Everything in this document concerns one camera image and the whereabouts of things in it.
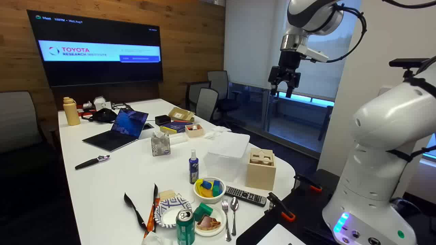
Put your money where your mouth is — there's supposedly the black orange clamp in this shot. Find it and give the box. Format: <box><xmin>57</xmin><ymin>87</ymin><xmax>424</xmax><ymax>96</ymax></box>
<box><xmin>293</xmin><ymin>175</ymin><xmax>324</xmax><ymax>195</ymax></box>
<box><xmin>266</xmin><ymin>191</ymin><xmax>297</xmax><ymax>224</ymax></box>

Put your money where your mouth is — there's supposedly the translucent white plastic bin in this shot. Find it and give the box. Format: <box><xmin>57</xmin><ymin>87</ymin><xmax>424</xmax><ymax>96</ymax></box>
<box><xmin>202</xmin><ymin>131</ymin><xmax>252</xmax><ymax>184</ymax></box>

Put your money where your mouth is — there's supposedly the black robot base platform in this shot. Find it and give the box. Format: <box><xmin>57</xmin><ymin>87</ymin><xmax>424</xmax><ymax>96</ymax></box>
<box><xmin>236</xmin><ymin>169</ymin><xmax>436</xmax><ymax>245</ymax></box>

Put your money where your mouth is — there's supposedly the small open wooden box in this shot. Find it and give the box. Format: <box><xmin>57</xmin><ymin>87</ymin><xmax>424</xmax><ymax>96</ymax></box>
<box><xmin>184</xmin><ymin>123</ymin><xmax>207</xmax><ymax>139</ymax></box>

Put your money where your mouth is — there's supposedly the small white plate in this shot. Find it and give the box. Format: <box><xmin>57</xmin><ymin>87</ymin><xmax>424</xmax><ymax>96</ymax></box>
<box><xmin>193</xmin><ymin>209</ymin><xmax>227</xmax><ymax>237</ymax></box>

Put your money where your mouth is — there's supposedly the black laptop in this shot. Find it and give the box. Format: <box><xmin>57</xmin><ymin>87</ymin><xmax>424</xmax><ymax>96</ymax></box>
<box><xmin>82</xmin><ymin>108</ymin><xmax>150</xmax><ymax>153</ymax></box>

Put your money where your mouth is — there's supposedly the wooden shape sorter box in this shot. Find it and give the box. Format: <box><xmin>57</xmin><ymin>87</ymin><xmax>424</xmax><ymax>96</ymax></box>
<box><xmin>245</xmin><ymin>149</ymin><xmax>278</xmax><ymax>191</ymax></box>

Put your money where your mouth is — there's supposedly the small black box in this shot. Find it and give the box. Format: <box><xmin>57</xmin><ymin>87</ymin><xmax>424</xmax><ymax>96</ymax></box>
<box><xmin>154</xmin><ymin>115</ymin><xmax>172</xmax><ymax>127</ymax></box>

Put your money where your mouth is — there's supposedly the black marker pen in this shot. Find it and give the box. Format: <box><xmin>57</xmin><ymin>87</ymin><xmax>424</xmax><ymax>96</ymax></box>
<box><xmin>73</xmin><ymin>154</ymin><xmax>112</xmax><ymax>172</ymax></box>

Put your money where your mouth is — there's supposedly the black remote control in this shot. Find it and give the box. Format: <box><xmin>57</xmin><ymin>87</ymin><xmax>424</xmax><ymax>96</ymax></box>
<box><xmin>225</xmin><ymin>185</ymin><xmax>268</xmax><ymax>209</ymax></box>

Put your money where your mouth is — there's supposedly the white bowl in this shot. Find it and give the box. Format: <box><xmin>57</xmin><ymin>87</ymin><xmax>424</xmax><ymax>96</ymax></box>
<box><xmin>192</xmin><ymin>176</ymin><xmax>227</xmax><ymax>205</ymax></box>

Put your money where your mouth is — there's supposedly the tan squeeze bottle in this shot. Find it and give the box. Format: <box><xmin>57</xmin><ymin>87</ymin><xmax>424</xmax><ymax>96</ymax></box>
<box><xmin>61</xmin><ymin>96</ymin><xmax>82</xmax><ymax>127</ymax></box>

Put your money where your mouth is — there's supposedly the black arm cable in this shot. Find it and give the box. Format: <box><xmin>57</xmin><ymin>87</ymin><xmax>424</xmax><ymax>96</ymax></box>
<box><xmin>326</xmin><ymin>0</ymin><xmax>436</xmax><ymax>66</ymax></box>

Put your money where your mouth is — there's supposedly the white small object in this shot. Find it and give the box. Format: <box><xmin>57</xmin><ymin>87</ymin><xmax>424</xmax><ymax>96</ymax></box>
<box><xmin>93</xmin><ymin>96</ymin><xmax>113</xmax><ymax>112</ymax></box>

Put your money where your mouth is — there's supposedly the blue box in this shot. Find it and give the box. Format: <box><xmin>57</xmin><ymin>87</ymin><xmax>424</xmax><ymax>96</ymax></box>
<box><xmin>159</xmin><ymin>120</ymin><xmax>188</xmax><ymax>135</ymax></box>

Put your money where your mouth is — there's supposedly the green soda can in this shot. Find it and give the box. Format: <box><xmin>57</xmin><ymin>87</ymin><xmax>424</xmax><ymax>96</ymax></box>
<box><xmin>176</xmin><ymin>209</ymin><xmax>196</xmax><ymax>245</ymax></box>

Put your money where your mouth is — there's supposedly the small blue spray bottle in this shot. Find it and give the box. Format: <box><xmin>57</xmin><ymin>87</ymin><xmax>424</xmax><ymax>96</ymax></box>
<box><xmin>188</xmin><ymin>149</ymin><xmax>200</xmax><ymax>185</ymax></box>

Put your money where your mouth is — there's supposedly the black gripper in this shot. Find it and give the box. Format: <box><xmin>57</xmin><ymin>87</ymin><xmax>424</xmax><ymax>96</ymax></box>
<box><xmin>267</xmin><ymin>51</ymin><xmax>302</xmax><ymax>100</ymax></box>

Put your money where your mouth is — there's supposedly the green toy block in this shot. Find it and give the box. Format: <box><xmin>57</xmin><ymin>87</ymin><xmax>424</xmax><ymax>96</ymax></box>
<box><xmin>211</xmin><ymin>180</ymin><xmax>225</xmax><ymax>198</ymax></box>

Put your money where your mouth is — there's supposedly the black camera on tripod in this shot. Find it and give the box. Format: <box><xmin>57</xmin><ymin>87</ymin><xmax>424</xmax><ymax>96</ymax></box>
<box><xmin>388</xmin><ymin>58</ymin><xmax>436</xmax><ymax>93</ymax></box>

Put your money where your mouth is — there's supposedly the brown food piece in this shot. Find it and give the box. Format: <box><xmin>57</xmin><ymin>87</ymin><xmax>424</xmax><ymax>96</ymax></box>
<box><xmin>197</xmin><ymin>215</ymin><xmax>222</xmax><ymax>232</ymax></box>

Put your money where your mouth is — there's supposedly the black cloth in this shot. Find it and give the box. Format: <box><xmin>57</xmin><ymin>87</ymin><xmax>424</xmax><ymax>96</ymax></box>
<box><xmin>87</xmin><ymin>108</ymin><xmax>118</xmax><ymax>124</ymax></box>

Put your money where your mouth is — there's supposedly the yellow toy block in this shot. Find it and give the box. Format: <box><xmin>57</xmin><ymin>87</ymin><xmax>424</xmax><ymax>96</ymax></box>
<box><xmin>195</xmin><ymin>179</ymin><xmax>215</xmax><ymax>199</ymax></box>

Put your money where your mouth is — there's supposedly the gray office chair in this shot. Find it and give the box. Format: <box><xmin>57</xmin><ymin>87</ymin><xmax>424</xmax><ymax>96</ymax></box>
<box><xmin>0</xmin><ymin>90</ymin><xmax>57</xmax><ymax>183</ymax></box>
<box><xmin>207</xmin><ymin>70</ymin><xmax>232</xmax><ymax>101</ymax></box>
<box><xmin>195</xmin><ymin>87</ymin><xmax>221</xmax><ymax>123</ymax></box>

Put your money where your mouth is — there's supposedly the wall-mounted TV screen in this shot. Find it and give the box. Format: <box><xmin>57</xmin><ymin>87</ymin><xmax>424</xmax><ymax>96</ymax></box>
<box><xmin>27</xmin><ymin>10</ymin><xmax>165</xmax><ymax>89</ymax></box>

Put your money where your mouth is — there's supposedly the tan napkin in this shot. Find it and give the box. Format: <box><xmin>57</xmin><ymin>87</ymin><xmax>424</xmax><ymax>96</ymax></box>
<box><xmin>158</xmin><ymin>190</ymin><xmax>178</xmax><ymax>202</ymax></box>

